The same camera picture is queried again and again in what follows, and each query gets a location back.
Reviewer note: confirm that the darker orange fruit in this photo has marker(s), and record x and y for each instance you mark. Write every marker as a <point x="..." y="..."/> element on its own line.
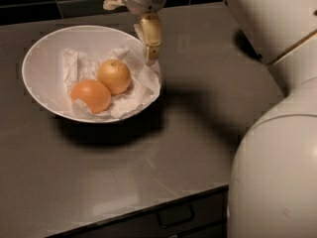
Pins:
<point x="93" y="93"/>

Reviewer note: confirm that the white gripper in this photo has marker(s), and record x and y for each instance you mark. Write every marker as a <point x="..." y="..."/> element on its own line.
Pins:
<point x="149" y="27"/>

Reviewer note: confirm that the large white bowl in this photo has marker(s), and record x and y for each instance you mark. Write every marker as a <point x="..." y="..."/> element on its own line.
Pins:
<point x="42" y="70"/>

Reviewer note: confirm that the white crumpled paper in bowl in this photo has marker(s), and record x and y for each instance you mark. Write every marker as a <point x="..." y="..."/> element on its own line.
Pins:
<point x="143" y="90"/>

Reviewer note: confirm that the yellow-orange orange with stem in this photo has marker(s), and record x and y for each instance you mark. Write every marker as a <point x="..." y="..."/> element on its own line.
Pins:
<point x="115" y="75"/>

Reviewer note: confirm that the dark drawer front with handle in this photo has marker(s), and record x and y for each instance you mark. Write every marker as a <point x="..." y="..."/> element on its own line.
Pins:
<point x="200" y="215"/>

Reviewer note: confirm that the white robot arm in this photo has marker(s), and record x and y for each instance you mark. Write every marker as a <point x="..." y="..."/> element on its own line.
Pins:
<point x="273" y="184"/>

